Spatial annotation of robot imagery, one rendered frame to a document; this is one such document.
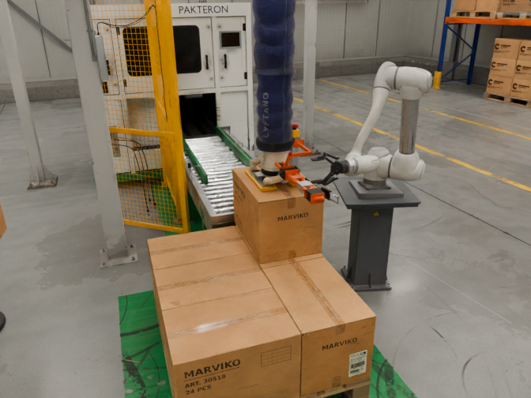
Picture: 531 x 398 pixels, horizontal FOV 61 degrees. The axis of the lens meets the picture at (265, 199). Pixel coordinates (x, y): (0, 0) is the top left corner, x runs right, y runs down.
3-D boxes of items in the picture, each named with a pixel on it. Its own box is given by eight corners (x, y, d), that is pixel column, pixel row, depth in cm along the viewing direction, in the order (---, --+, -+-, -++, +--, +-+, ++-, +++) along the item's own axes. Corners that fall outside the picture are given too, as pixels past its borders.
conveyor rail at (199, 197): (168, 150, 524) (167, 134, 517) (173, 149, 526) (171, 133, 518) (212, 241, 323) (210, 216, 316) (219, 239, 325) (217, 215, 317)
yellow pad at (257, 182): (245, 173, 293) (244, 166, 291) (259, 171, 296) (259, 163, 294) (261, 192, 264) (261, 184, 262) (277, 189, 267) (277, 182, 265)
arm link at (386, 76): (370, 84, 271) (393, 86, 265) (377, 57, 274) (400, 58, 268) (374, 94, 283) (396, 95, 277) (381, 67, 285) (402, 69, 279)
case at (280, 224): (234, 221, 319) (231, 168, 304) (287, 213, 331) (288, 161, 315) (260, 264, 267) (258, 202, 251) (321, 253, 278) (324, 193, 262)
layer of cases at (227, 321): (153, 290, 313) (146, 238, 298) (288, 264, 342) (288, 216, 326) (180, 432, 209) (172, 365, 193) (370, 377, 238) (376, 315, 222)
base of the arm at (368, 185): (378, 180, 331) (378, 172, 329) (391, 189, 310) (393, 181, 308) (354, 180, 327) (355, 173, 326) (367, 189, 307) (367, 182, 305)
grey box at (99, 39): (101, 76, 336) (95, 34, 324) (108, 76, 337) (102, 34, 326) (101, 80, 319) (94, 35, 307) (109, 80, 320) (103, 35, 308)
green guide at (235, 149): (216, 133, 535) (215, 125, 531) (224, 132, 538) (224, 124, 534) (257, 178, 395) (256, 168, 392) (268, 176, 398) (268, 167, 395)
